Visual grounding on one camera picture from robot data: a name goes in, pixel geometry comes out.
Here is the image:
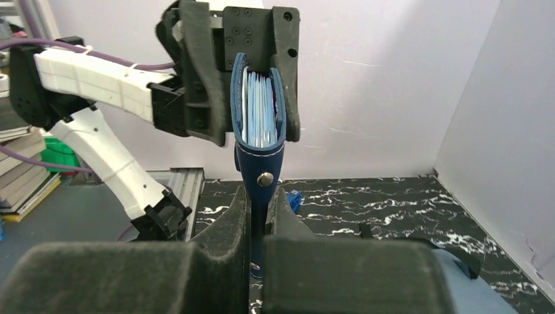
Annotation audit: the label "navy snap wallet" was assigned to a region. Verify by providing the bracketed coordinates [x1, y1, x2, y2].
[230, 52, 286, 279]

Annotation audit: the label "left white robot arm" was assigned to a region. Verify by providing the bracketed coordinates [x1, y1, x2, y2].
[1, 1, 300, 241]

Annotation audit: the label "stacked books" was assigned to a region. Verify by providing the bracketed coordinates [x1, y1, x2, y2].
[0, 97, 62, 224]

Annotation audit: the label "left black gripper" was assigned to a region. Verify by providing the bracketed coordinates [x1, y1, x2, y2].
[156, 1, 300, 147]

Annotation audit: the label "blue student backpack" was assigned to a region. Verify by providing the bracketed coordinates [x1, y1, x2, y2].
[357, 223, 521, 314]

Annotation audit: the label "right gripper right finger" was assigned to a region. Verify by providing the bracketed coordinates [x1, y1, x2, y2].
[262, 188, 456, 313]

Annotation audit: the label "green bin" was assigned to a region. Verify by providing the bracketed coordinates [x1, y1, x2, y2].
[41, 137, 81, 167]

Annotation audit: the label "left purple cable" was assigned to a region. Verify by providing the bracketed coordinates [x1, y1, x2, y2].
[0, 0, 177, 174]

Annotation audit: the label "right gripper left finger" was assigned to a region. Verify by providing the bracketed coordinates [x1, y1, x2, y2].
[1, 186, 251, 313]

